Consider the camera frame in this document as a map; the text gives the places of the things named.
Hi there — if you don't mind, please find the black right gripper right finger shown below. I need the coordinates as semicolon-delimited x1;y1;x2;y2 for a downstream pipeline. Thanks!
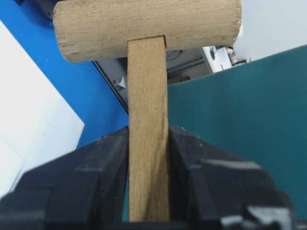
168;126;295;230

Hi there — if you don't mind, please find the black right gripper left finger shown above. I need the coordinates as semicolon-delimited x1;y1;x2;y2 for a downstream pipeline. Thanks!
0;128;129;230

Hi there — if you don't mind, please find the wooden mallet hammer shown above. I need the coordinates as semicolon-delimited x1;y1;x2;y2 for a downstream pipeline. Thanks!
53;0;242;222

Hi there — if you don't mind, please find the large white foam board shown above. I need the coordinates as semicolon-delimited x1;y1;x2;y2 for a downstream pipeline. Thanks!
0;24;84;196

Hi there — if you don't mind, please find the dark green mat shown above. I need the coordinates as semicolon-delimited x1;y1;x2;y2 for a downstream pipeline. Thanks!
168;46;307;219

